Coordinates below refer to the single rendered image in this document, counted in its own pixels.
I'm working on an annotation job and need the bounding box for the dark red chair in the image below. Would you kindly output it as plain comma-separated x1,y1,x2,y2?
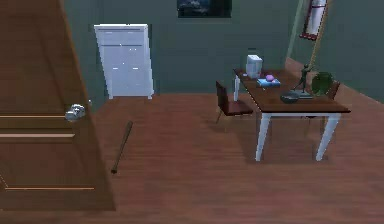
214,80,254,125

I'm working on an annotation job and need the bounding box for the white box-shaped appliance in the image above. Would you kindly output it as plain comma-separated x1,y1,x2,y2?
245,54,264,80

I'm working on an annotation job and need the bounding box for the brown baseball bat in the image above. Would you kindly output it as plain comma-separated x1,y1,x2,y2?
110,120,134,175

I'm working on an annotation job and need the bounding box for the white cupboard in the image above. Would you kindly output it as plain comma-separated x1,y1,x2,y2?
93,23,155,100

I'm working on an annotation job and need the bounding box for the brown table with white legs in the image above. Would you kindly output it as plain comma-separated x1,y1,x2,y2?
232,68,352,163

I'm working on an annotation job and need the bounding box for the dark grey bowl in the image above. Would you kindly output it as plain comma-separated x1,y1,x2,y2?
279,90,300,104

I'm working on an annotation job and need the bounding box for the dark green figure statue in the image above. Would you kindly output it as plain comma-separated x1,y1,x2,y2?
292,63,315,100

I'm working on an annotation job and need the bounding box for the silver round door knob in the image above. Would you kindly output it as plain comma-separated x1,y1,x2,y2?
64,103,87,122

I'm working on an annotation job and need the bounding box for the green house plant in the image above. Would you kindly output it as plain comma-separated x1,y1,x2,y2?
311,71,335,97

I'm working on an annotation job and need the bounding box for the brown wooden room door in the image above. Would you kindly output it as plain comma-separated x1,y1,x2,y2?
0,0,117,212

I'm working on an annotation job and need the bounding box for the dark framed wall picture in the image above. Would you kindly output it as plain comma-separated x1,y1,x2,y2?
176,0,233,19

